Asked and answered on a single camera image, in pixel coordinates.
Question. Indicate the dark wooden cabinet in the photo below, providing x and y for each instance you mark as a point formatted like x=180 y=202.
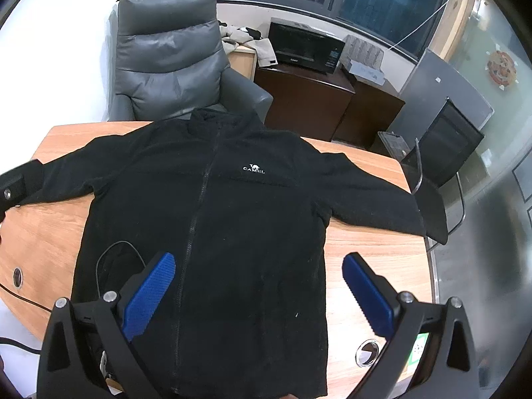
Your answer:
x=303 y=99
x=374 y=112

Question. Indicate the black fleece jacket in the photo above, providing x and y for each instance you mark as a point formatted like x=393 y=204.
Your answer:
x=249 y=237

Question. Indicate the light wooden cabinet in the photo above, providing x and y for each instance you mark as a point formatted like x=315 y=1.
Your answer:
x=241 y=62

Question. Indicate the grey leather armchair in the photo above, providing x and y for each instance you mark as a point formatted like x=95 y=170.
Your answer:
x=166 y=50

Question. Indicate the white paper box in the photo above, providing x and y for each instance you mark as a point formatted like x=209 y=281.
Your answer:
x=368 y=74

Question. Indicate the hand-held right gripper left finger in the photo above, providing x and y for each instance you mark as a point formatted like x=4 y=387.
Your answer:
x=149 y=295

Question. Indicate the black microwave oven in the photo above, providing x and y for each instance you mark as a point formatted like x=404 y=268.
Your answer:
x=303 y=48

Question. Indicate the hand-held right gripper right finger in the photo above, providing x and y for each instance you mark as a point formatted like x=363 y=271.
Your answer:
x=368 y=295

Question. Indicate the black office chair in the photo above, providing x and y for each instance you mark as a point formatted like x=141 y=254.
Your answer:
x=449 y=141

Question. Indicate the green white sticker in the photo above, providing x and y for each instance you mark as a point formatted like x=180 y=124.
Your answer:
x=419 y=351

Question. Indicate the beige clothes pile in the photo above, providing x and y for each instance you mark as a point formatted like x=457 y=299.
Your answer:
x=259 y=45

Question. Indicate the grey metal cabinet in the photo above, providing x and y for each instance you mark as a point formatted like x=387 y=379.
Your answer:
x=432 y=79

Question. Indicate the orange round wall decoration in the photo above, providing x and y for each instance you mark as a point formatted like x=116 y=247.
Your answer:
x=502 y=68

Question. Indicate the wrapped pack of bottles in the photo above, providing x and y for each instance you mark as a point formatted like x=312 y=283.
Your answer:
x=365 y=52

